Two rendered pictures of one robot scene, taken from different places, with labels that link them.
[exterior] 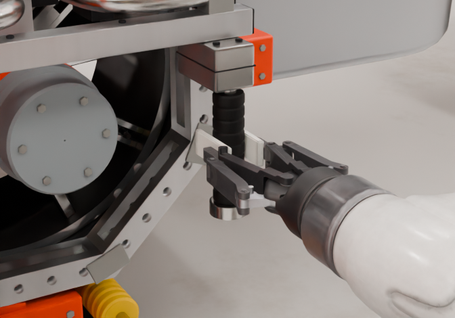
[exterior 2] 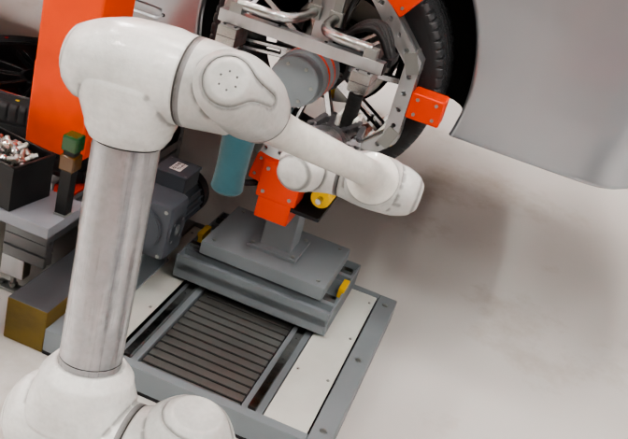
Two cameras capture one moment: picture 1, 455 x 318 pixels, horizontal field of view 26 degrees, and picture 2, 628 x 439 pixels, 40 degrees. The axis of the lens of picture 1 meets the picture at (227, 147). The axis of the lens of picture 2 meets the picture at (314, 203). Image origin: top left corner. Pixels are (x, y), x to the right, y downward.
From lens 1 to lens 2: 1.37 m
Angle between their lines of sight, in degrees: 37
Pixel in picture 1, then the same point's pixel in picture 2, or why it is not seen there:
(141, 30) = (329, 48)
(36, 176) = not seen: hidden behind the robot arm
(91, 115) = (307, 77)
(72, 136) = (296, 82)
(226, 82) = (351, 87)
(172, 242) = (504, 274)
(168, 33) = (340, 55)
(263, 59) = (435, 112)
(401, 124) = not seen: outside the picture
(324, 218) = not seen: hidden behind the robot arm
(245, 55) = (364, 79)
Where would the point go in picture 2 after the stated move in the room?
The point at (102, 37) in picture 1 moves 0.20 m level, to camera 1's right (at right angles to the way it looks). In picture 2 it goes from (311, 42) to (370, 76)
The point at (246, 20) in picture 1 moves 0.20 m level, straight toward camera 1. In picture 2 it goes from (378, 67) to (316, 68)
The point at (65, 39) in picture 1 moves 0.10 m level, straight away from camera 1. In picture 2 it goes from (296, 35) to (321, 34)
